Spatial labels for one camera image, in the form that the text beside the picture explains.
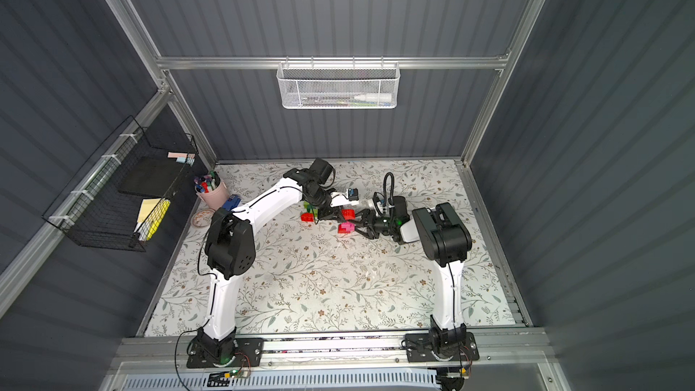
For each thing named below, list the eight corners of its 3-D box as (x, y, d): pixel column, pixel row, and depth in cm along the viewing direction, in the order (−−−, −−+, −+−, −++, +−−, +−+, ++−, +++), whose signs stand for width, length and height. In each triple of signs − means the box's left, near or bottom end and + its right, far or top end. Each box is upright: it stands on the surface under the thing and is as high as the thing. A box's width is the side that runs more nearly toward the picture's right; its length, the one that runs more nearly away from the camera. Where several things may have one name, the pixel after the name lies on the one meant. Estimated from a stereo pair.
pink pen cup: (206, 211, 106) (189, 190, 96) (214, 193, 112) (199, 171, 101) (227, 211, 106) (213, 190, 96) (234, 193, 112) (221, 171, 101)
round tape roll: (192, 226, 102) (189, 223, 101) (198, 212, 106) (195, 209, 105) (208, 226, 102) (206, 223, 101) (214, 212, 106) (212, 209, 105)
